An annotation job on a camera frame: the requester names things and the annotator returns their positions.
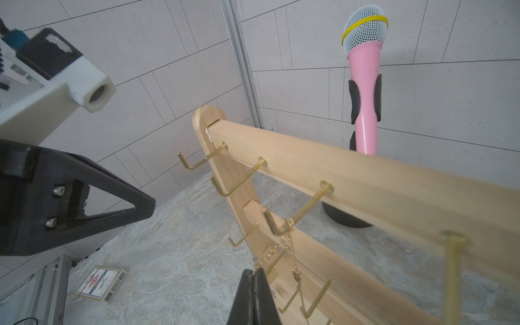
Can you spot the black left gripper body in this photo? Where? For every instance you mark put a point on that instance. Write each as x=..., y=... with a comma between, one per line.
x=43, y=193

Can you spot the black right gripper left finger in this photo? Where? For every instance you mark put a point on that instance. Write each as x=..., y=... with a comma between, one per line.
x=244, y=308

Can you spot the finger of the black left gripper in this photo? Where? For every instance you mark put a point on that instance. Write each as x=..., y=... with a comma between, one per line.
x=118, y=195

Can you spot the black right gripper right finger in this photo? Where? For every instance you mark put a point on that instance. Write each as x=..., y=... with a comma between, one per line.
x=264, y=309

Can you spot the wooden jewelry display stand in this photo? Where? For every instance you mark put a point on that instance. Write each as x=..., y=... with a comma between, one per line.
x=271, y=181

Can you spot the black microphone stand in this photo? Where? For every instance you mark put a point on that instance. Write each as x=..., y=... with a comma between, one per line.
x=355, y=170

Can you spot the small printed card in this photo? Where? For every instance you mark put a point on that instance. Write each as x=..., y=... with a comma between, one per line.
x=101, y=284

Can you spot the pink toy microphone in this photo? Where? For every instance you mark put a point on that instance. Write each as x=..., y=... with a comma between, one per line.
x=362, y=40

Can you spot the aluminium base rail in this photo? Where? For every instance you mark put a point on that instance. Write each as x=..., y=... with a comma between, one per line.
x=40, y=299

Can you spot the aluminium corner frame post left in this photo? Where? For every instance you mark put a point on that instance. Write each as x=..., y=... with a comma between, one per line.
x=234, y=28

